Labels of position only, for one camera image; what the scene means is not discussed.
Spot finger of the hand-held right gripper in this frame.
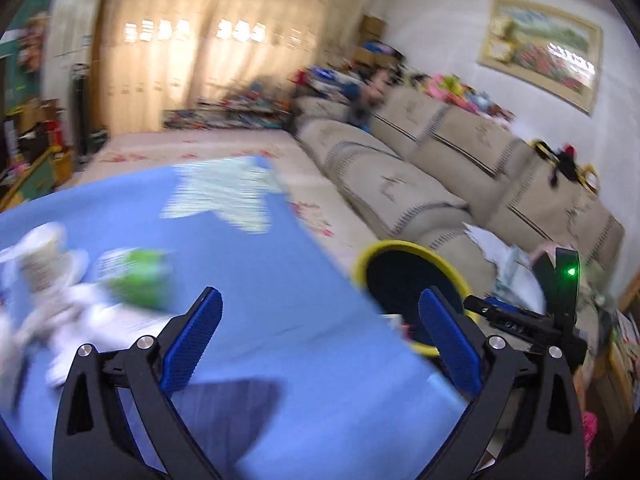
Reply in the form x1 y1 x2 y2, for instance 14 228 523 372
463 296 501 318

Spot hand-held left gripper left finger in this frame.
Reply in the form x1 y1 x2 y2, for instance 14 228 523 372
52 286 224 480

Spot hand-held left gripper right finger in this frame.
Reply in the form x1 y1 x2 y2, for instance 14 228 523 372
417 287 586 480

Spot black bin with yellow rim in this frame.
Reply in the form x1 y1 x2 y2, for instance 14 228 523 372
353 241 473 358

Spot white bottle with green label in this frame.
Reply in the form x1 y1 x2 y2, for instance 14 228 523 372
97 247 173 311

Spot white paper cup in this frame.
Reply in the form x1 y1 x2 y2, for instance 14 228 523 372
10 222 91 293

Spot white papers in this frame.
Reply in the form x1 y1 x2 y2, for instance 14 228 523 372
462 222 531 281

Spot blue star tablecloth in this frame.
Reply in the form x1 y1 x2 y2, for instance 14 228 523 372
0 156 471 480

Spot yellow and black toy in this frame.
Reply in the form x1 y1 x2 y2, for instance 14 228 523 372
530 139 601 193

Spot beige sofa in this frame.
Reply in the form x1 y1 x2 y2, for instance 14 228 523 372
292 82 626 361

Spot pile of plush toys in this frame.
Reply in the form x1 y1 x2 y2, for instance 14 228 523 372
405 72 516 121

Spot green and yellow TV cabinet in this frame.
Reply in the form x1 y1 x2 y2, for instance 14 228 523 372
0 145 76 211

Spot low glass shelf with books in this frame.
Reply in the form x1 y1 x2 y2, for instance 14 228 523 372
162 95 296 131

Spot framed flower painting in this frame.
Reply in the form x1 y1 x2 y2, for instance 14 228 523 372
476 0 604 117

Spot black tower fan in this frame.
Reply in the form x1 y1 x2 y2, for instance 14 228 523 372
70 62 98 161

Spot open cardboard boxes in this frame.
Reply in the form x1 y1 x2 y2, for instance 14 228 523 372
15 100 76 161

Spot stack of cardboard boxes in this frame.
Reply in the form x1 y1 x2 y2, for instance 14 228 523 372
352 15 388 68

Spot beige embroidered curtains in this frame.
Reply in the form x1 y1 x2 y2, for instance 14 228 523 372
97 0 386 133

